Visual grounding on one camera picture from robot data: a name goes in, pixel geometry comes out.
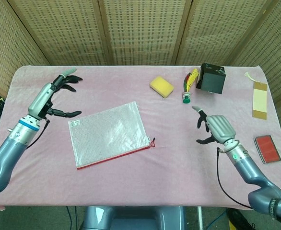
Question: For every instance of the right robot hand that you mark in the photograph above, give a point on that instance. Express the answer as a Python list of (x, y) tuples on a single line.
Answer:
[(220, 128)]

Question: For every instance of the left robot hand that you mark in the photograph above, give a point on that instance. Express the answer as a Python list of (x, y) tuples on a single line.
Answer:
[(41, 100)]

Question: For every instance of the clear red-zipper mesh pouch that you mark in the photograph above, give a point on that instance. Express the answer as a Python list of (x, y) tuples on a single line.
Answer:
[(109, 134)]

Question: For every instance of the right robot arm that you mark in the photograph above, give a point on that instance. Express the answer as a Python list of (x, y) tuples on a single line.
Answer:
[(253, 172)]

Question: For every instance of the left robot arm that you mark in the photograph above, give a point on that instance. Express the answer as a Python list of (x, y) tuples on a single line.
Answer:
[(8, 148)]

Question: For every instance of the feather shuttlecock green base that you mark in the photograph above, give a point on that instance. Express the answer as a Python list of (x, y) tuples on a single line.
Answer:
[(186, 100)]

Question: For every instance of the beige cardboard bookmark with tassel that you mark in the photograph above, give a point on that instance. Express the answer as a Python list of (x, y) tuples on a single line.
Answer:
[(260, 100)]

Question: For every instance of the black cardboard box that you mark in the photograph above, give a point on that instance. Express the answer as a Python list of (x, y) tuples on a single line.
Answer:
[(211, 79)]

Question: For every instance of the red ink pad case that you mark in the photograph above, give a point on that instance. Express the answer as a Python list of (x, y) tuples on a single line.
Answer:
[(267, 148)]

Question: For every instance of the yellow sponge green underside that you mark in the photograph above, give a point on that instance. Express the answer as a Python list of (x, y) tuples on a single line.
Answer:
[(161, 86)]

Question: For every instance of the pink plush tablecloth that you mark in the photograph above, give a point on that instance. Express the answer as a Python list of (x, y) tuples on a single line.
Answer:
[(131, 187)]

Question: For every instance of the woven bamboo folding screen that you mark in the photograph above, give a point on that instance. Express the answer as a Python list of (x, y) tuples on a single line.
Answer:
[(143, 31)]

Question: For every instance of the blue-grey robot torso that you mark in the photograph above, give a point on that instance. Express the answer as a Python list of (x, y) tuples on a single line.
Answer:
[(135, 218)]

